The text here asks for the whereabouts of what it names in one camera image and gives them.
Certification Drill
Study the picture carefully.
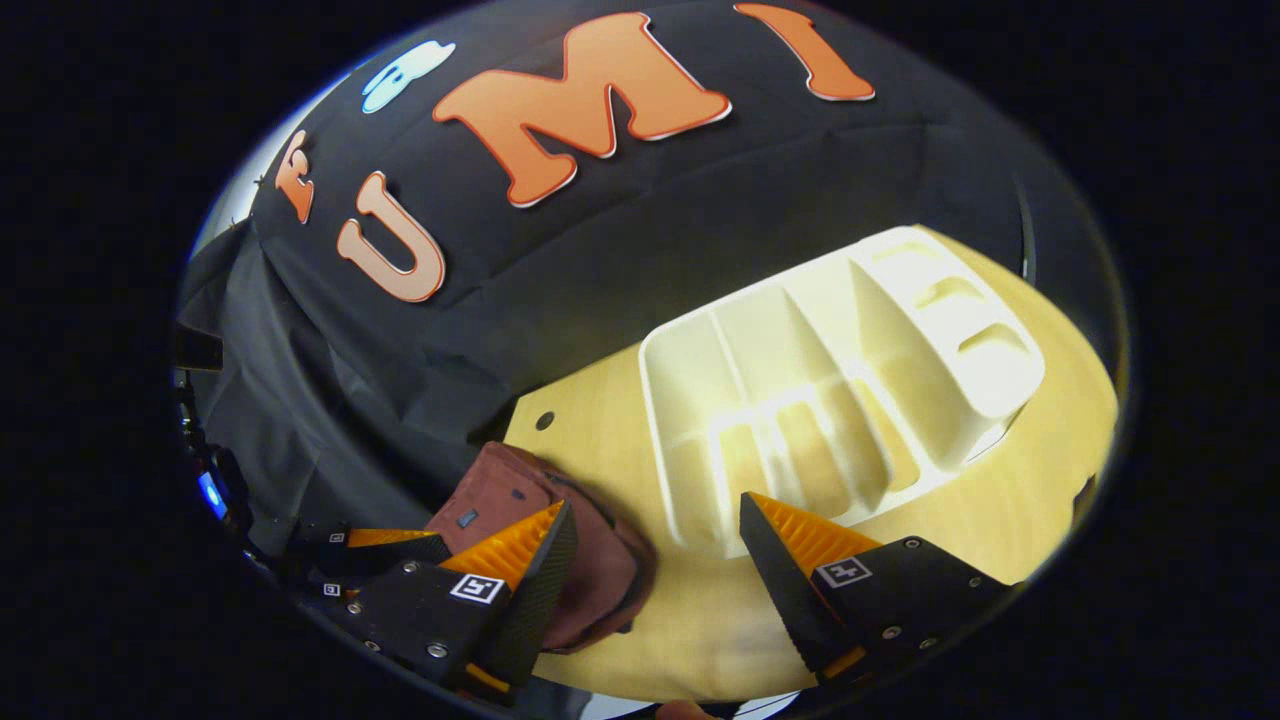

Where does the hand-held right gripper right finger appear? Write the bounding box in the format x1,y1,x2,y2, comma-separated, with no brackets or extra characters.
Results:
738,490,1016,686

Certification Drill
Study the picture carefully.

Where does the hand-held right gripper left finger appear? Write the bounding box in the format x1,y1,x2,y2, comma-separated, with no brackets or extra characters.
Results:
345,500,579,706

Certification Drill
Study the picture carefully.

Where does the white bookshelf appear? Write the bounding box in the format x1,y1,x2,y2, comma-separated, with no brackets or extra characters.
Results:
638,225,1046,559

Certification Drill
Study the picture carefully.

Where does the maroon schoolbag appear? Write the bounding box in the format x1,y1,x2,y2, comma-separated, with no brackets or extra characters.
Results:
425,440,656,656

